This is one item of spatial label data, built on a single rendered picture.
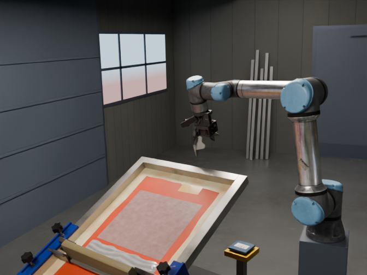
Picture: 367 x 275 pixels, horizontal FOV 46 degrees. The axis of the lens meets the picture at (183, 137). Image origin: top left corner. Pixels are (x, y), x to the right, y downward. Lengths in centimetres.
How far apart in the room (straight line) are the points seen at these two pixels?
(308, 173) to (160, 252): 61
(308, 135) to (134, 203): 80
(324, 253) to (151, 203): 73
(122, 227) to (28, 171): 320
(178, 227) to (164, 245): 10
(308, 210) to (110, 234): 78
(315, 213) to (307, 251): 24
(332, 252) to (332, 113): 591
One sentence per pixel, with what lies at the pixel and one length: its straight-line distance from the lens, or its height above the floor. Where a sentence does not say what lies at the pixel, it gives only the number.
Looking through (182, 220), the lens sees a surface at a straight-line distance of 175.
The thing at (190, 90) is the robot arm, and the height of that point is 177.
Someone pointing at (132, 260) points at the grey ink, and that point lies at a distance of 168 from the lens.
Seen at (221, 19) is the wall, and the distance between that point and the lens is 795.
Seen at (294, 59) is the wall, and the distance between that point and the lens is 766.
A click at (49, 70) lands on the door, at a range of 516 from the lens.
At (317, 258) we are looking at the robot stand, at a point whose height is 113.
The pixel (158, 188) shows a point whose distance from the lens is 195.
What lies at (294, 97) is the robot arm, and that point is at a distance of 158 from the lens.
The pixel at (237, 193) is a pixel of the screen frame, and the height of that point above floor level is 138.
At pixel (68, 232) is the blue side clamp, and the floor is 123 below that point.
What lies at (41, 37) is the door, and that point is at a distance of 509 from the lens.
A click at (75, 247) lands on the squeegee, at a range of 170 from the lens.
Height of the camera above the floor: 198
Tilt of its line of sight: 13 degrees down
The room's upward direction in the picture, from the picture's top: 1 degrees counter-clockwise
